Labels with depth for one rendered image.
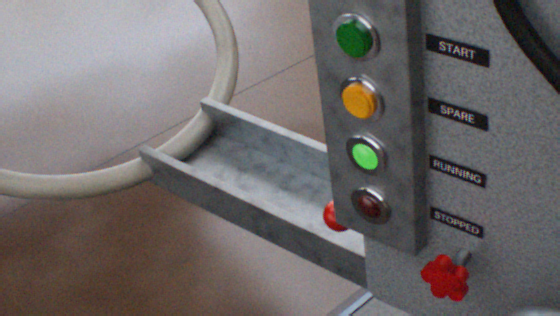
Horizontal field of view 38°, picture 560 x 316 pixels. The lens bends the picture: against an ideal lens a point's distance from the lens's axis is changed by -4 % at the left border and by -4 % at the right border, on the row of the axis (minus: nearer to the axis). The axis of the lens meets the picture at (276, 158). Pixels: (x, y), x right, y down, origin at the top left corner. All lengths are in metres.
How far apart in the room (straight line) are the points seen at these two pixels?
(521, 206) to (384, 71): 0.14
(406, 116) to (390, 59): 0.04
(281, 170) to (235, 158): 0.06
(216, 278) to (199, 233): 0.20
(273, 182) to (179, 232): 1.61
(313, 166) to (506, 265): 0.39
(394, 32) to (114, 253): 2.10
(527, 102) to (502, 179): 0.07
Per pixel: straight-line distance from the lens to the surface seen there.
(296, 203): 0.95
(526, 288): 0.65
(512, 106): 0.54
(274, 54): 3.29
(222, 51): 1.13
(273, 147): 1.00
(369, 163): 0.61
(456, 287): 0.63
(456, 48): 0.54
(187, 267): 2.46
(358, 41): 0.55
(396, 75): 0.56
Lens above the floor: 1.73
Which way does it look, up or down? 39 degrees down
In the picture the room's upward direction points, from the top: 10 degrees counter-clockwise
